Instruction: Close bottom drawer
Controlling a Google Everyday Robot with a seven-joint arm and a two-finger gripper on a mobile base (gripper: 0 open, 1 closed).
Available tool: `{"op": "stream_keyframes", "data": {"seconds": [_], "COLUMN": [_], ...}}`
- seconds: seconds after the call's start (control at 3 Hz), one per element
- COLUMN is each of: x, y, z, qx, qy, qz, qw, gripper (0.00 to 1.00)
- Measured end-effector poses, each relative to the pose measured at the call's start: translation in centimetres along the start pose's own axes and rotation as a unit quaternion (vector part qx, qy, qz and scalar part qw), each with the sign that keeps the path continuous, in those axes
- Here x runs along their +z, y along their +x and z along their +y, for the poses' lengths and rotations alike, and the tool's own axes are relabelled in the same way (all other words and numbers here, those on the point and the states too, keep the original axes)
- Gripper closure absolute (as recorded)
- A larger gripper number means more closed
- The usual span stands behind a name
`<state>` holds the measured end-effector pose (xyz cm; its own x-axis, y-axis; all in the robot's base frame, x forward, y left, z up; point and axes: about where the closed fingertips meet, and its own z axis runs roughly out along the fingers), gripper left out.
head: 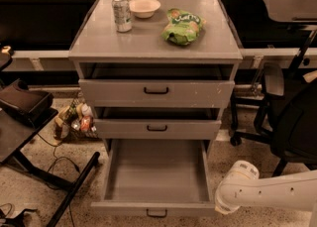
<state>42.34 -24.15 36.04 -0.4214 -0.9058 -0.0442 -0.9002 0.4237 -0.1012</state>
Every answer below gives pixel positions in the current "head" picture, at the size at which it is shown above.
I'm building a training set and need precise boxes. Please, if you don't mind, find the grey top drawer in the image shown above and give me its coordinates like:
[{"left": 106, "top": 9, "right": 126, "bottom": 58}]
[{"left": 79, "top": 63, "right": 234, "bottom": 108}]

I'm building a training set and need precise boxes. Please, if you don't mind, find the black office chair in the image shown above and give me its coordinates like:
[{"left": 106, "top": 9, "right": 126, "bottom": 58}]
[{"left": 230, "top": 62, "right": 317, "bottom": 176}]

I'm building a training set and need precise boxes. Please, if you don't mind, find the green chip bag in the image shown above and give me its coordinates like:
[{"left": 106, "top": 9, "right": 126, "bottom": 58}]
[{"left": 161, "top": 8, "right": 206, "bottom": 46}]

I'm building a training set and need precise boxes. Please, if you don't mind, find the wire basket of groceries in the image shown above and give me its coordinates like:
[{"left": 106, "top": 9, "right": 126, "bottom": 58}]
[{"left": 53, "top": 98, "right": 98, "bottom": 142}]

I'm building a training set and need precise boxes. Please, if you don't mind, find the silver soda can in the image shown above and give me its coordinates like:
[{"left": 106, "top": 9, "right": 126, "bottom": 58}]
[{"left": 112, "top": 0, "right": 132, "bottom": 33}]

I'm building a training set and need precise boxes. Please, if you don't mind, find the black floor cable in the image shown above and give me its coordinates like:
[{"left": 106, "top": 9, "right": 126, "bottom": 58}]
[{"left": 36, "top": 133, "right": 81, "bottom": 227}]

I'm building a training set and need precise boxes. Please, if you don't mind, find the black tray bin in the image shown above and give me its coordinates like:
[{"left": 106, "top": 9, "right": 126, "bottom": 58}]
[{"left": 0, "top": 79, "right": 53, "bottom": 126}]

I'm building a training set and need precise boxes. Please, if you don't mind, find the grey middle drawer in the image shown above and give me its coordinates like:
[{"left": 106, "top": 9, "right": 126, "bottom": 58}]
[{"left": 95, "top": 107, "right": 221, "bottom": 140}]

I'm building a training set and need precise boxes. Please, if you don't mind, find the white bowl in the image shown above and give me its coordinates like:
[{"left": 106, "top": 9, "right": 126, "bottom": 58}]
[{"left": 129, "top": 0, "right": 160, "bottom": 19}]

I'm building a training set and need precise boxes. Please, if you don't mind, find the grey drawer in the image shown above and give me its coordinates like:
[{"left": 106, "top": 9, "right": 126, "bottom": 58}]
[
  {"left": 91, "top": 139, "right": 215, "bottom": 218},
  {"left": 95, "top": 107, "right": 221, "bottom": 140},
  {"left": 79, "top": 63, "right": 234, "bottom": 108}
]

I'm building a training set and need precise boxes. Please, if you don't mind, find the black side table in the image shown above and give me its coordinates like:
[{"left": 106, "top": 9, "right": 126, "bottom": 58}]
[{"left": 0, "top": 47, "right": 101, "bottom": 227}]

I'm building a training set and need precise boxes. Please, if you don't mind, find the grey drawer cabinet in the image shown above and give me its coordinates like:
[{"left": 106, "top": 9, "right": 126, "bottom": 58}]
[{"left": 68, "top": 0, "right": 244, "bottom": 156}]

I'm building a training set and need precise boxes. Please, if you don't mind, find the grey bottom drawer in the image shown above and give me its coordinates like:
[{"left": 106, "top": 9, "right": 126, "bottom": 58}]
[{"left": 91, "top": 139, "right": 215, "bottom": 218}]

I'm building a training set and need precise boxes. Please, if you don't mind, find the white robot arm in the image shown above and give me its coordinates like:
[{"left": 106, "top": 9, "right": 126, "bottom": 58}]
[{"left": 215, "top": 161, "right": 317, "bottom": 227}]

